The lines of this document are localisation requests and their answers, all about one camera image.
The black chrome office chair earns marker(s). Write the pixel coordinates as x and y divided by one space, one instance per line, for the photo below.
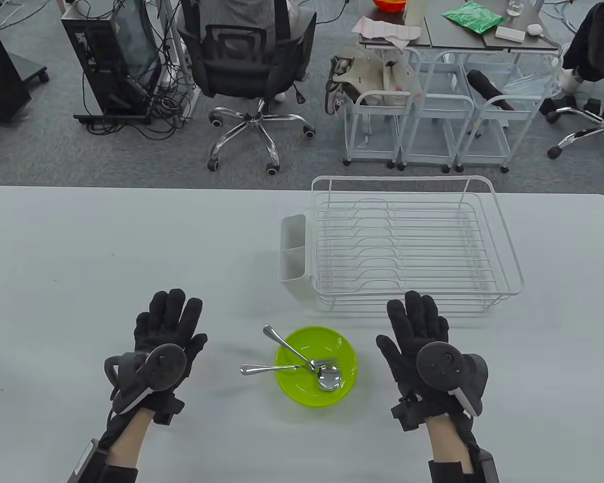
601 128

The red bowl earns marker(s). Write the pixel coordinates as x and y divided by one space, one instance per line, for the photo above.
388 5

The green plastic bag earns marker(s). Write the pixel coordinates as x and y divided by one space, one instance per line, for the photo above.
473 17

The steel fork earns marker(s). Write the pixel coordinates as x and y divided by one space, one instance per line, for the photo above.
267 370

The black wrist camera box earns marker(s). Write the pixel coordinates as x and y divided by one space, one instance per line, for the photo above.
168 411
407 413

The steel spoon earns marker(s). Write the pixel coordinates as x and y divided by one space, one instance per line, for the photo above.
328 378

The person's left hand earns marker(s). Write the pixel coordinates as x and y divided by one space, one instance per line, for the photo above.
171 317

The white metal cart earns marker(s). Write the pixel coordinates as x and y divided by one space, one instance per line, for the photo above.
498 98
435 97
351 126

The person's right forearm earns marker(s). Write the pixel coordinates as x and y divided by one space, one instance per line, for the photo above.
445 443

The dark grey table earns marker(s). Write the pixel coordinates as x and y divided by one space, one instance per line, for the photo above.
453 35

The white cutlery bin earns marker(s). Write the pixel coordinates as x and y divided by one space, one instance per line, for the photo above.
294 287

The person's left forearm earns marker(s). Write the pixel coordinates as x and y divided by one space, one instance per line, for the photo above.
128 443

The black computer tower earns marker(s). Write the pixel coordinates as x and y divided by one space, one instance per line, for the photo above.
88 45

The white computer mouse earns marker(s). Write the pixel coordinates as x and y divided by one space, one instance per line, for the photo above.
534 29

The clear plastic bag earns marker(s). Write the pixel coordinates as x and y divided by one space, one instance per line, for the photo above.
528 85

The person's right hand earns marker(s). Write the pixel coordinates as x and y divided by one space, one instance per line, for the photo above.
412 322

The beige bag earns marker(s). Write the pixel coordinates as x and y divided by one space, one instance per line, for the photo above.
367 75

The green plastic bowl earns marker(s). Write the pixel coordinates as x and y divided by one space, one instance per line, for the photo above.
302 392

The pink striped cloth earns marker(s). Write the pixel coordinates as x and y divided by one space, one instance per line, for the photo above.
387 30

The black mesh office chair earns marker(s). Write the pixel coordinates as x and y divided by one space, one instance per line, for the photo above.
241 55

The white flat box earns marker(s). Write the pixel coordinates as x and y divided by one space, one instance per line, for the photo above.
509 33

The clear drinking glass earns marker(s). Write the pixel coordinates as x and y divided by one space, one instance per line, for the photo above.
515 6

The white desk leg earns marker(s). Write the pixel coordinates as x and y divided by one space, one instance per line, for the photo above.
191 108

